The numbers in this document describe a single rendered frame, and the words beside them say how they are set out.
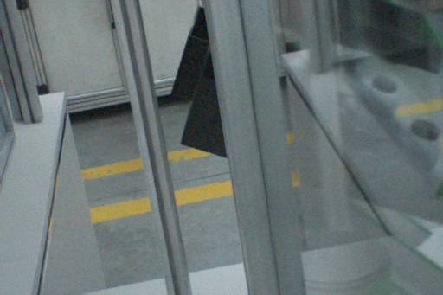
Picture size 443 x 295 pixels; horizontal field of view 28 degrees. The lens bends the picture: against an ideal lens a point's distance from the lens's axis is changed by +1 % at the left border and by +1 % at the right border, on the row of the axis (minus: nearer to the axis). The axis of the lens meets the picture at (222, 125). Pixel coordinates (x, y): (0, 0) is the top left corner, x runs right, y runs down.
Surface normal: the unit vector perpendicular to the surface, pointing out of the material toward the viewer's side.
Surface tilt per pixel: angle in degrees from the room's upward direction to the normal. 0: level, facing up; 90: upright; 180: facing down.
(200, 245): 0
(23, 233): 0
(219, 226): 0
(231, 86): 90
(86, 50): 90
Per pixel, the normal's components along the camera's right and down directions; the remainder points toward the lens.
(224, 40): 0.11, 0.36
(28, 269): -0.14, -0.92
